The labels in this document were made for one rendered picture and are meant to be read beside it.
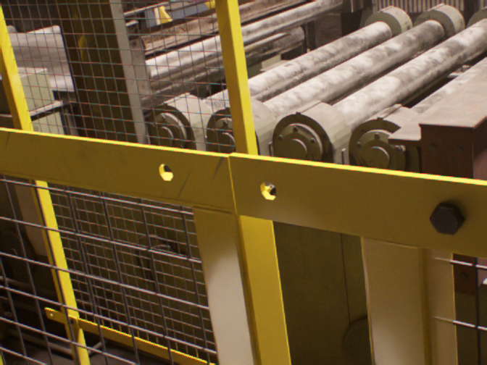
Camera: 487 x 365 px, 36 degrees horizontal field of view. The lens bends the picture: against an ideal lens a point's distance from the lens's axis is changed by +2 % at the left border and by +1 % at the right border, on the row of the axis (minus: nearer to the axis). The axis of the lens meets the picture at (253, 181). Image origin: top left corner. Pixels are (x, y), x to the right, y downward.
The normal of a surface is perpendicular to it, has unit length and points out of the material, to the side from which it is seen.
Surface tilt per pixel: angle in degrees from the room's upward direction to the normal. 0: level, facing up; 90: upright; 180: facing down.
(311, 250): 90
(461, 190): 90
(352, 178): 90
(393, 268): 90
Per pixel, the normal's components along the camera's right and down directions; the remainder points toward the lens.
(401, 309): -0.58, 0.36
